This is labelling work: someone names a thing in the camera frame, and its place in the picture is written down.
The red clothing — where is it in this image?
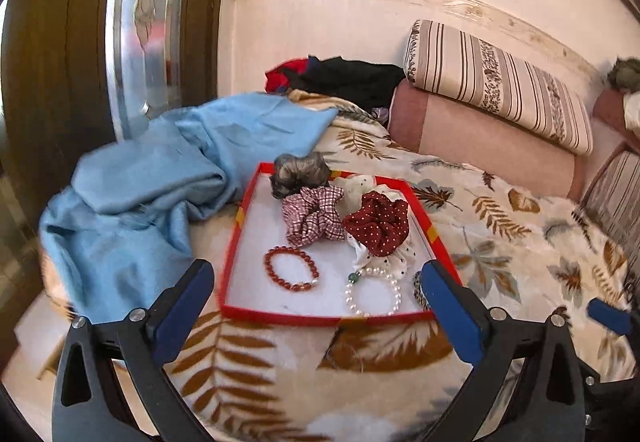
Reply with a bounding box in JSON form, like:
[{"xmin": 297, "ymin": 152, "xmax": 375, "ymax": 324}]
[{"xmin": 264, "ymin": 60, "xmax": 308, "ymax": 96}]

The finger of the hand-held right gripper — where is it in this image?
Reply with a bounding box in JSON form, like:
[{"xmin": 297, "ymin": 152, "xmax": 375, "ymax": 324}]
[
  {"xmin": 586, "ymin": 298, "xmax": 635, "ymax": 337},
  {"xmin": 582, "ymin": 362, "xmax": 633, "ymax": 442}
]

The long striped floral cushion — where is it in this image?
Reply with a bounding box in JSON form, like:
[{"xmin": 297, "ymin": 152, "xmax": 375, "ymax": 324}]
[{"xmin": 404, "ymin": 19, "xmax": 595, "ymax": 157}]

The grey scrunchie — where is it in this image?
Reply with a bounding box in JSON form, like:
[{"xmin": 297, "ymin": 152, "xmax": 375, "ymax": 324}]
[{"xmin": 269, "ymin": 152, "xmax": 332, "ymax": 200}]

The pink bolster pillow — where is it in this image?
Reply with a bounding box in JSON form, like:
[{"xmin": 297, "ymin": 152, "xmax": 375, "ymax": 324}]
[{"xmin": 387, "ymin": 80, "xmax": 588, "ymax": 200}]

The dark red polka dot scrunchie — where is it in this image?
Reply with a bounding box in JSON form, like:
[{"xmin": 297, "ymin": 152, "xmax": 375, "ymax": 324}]
[{"xmin": 342, "ymin": 191, "xmax": 412, "ymax": 257}]

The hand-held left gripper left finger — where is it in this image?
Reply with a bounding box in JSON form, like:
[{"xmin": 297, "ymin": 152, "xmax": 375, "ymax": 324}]
[{"xmin": 50, "ymin": 258, "xmax": 216, "ymax": 442}]

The dark furry item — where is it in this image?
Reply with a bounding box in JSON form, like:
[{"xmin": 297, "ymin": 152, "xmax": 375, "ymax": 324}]
[{"xmin": 606, "ymin": 56, "xmax": 640, "ymax": 93}]

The white pearl bracelet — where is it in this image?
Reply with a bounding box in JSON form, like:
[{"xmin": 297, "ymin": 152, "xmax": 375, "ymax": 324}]
[{"xmin": 344, "ymin": 267, "xmax": 402, "ymax": 318}]

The striped floral side cushion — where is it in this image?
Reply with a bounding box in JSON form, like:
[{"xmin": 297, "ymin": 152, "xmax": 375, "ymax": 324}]
[{"xmin": 580, "ymin": 142, "xmax": 640, "ymax": 263}]

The light blue cloth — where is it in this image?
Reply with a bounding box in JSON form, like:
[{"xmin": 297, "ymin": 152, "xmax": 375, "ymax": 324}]
[{"xmin": 39, "ymin": 92, "xmax": 341, "ymax": 323}]

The cream dotted scrunchie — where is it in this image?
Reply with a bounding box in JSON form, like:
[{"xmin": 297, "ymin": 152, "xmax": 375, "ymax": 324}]
[{"xmin": 332, "ymin": 175, "xmax": 403, "ymax": 203}]

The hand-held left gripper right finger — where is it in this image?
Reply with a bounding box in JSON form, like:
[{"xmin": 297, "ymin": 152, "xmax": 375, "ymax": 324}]
[{"xmin": 421, "ymin": 259, "xmax": 588, "ymax": 442}]

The red plaid scrunchie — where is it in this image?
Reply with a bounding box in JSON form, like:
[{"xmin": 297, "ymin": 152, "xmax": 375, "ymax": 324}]
[{"xmin": 281, "ymin": 186, "xmax": 347, "ymax": 245}]

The pink cushion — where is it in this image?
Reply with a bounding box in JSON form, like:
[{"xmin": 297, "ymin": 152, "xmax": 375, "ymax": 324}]
[{"xmin": 592, "ymin": 87, "xmax": 636, "ymax": 143}]

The metal framed door panel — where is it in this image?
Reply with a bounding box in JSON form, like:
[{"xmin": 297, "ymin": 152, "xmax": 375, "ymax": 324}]
[{"xmin": 105, "ymin": 0, "xmax": 196, "ymax": 140}]

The red bead bracelet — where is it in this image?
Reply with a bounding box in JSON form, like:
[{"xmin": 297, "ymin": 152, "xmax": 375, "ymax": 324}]
[{"xmin": 264, "ymin": 245, "xmax": 321, "ymax": 292}]

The white cherry print scrunchie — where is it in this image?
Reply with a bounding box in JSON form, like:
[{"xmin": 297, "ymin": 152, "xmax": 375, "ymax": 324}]
[{"xmin": 347, "ymin": 232, "xmax": 417, "ymax": 280}]

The black clothing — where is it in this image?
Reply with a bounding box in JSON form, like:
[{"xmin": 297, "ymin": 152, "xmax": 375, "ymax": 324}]
[{"xmin": 295, "ymin": 55, "xmax": 406, "ymax": 123}]

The white crumpled cloth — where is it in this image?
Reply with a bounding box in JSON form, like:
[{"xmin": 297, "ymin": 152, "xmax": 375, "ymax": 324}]
[{"xmin": 622, "ymin": 91, "xmax": 640, "ymax": 138}]

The red shallow box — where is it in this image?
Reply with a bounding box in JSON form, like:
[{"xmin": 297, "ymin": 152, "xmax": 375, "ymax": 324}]
[{"xmin": 218, "ymin": 161, "xmax": 463, "ymax": 327}]

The patterned hair tie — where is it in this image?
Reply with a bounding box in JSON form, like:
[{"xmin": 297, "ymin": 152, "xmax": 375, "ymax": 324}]
[{"xmin": 411, "ymin": 271, "xmax": 437, "ymax": 313}]

